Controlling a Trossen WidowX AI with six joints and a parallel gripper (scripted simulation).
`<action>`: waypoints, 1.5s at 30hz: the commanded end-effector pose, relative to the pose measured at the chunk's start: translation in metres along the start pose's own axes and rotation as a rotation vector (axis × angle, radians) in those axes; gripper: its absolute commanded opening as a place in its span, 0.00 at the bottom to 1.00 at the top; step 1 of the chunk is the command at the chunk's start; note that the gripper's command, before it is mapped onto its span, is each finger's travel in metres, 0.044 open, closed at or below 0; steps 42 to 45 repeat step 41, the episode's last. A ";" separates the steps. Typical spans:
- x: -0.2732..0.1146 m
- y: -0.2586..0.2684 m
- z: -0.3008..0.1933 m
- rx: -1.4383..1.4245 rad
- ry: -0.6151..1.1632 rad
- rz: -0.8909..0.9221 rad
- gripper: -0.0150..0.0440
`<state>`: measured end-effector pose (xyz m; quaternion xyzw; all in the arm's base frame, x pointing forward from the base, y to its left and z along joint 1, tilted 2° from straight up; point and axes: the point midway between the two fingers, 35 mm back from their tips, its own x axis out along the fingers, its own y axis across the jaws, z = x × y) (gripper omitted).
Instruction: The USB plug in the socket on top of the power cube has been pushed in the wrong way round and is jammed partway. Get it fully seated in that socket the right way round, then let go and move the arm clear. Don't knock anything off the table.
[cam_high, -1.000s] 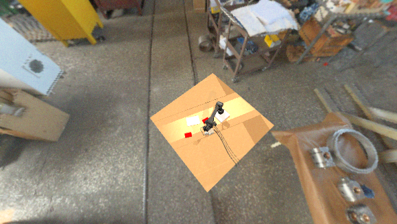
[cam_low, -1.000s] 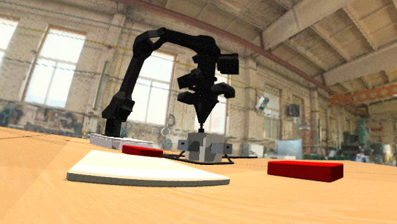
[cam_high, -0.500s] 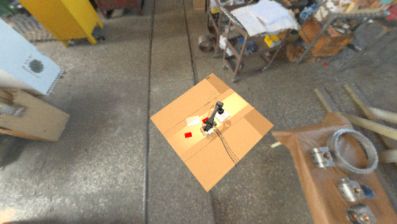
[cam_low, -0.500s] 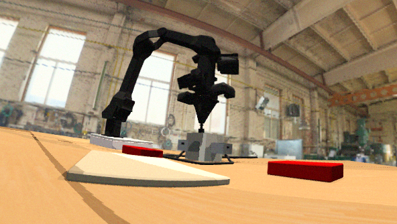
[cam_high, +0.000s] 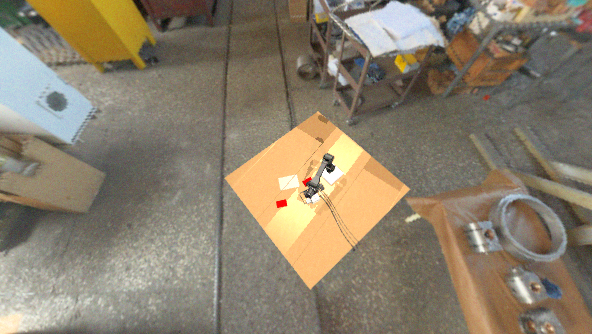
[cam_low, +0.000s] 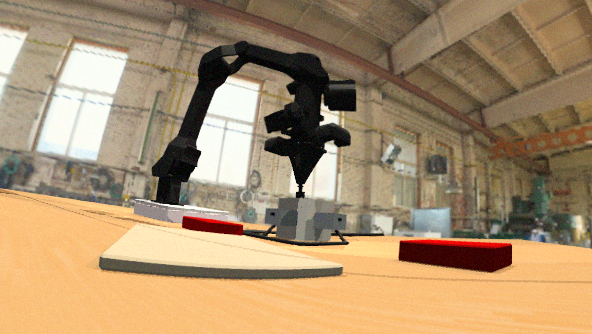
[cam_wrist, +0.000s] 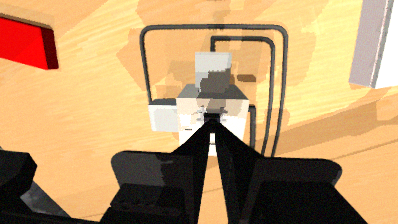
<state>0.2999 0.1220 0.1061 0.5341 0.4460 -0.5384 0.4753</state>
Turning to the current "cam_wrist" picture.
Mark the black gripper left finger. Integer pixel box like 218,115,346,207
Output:
110,122,211,224

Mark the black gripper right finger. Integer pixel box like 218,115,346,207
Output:
215,122,342,224

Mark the dark red rectangular block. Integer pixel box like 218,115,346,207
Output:
0,17,59,71

